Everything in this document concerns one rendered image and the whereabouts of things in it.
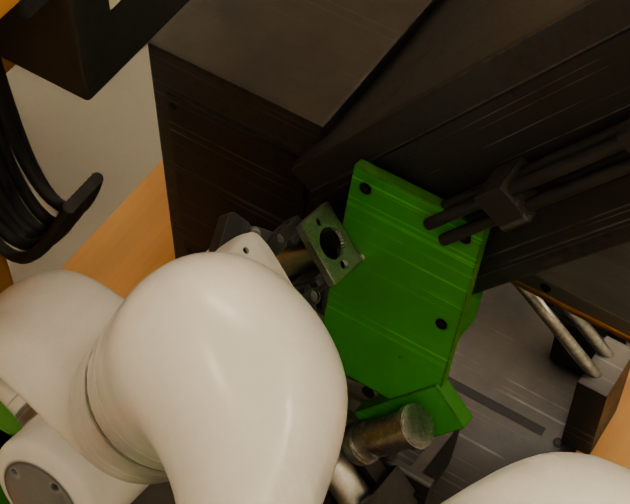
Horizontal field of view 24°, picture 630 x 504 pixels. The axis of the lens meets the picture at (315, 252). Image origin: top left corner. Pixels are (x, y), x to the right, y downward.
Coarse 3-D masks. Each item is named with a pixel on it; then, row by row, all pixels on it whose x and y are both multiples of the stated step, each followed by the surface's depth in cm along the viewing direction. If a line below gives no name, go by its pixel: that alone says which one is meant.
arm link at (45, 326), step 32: (32, 288) 88; (64, 288) 87; (96, 288) 87; (0, 320) 87; (32, 320) 86; (64, 320) 85; (96, 320) 84; (0, 352) 86; (32, 352) 84; (64, 352) 83; (0, 384) 94; (32, 384) 83; (64, 384) 82; (64, 416) 81; (96, 448) 75; (128, 480) 80; (160, 480) 78
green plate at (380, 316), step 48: (384, 192) 110; (384, 240) 113; (432, 240) 110; (480, 240) 108; (336, 288) 118; (384, 288) 115; (432, 288) 113; (336, 336) 121; (384, 336) 118; (432, 336) 115; (384, 384) 121; (432, 384) 118
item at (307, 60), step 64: (192, 0) 126; (256, 0) 126; (320, 0) 126; (384, 0) 126; (192, 64) 122; (256, 64) 121; (320, 64) 121; (384, 64) 123; (192, 128) 128; (256, 128) 123; (320, 128) 118; (192, 192) 136; (256, 192) 129
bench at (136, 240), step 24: (144, 192) 160; (120, 216) 158; (144, 216) 158; (168, 216) 158; (96, 240) 156; (120, 240) 156; (144, 240) 156; (168, 240) 156; (72, 264) 154; (96, 264) 154; (120, 264) 154; (144, 264) 154; (120, 288) 152
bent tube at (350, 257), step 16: (320, 208) 113; (304, 224) 111; (320, 224) 113; (336, 224) 114; (304, 240) 112; (320, 240) 116; (336, 240) 114; (288, 256) 114; (304, 256) 113; (320, 256) 112; (336, 256) 114; (352, 256) 114; (288, 272) 116; (320, 272) 112; (336, 272) 113; (336, 464) 125; (352, 464) 126; (336, 480) 125; (352, 480) 125; (336, 496) 126; (352, 496) 125
